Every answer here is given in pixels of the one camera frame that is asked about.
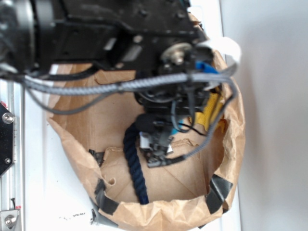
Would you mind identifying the brown paper bag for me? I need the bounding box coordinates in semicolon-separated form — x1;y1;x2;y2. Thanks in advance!
48;92;245;231

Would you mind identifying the white cable wrap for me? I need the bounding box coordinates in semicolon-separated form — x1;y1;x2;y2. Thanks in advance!
197;37;242;65

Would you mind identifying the aluminium extrusion rail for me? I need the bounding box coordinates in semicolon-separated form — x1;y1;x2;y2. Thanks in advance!
0;80;25;231

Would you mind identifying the grey braided cable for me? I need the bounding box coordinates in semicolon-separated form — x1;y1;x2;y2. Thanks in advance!
0;64;239;167

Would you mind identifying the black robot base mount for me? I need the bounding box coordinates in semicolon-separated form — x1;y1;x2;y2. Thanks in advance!
0;102;14;177

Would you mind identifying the silver corner bracket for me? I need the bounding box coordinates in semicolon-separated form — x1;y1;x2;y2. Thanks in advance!
0;210;22;231

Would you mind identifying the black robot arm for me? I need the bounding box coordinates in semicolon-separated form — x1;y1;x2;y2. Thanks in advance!
0;0;213;167

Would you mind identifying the dark navy rope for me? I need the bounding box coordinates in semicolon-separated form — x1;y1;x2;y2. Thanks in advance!
123;121;150;205

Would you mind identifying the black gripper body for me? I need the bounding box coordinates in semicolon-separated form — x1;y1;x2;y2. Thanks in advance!
135;43;214;167

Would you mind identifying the yellow cloth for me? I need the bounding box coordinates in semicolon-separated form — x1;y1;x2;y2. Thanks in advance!
195;87;224;132

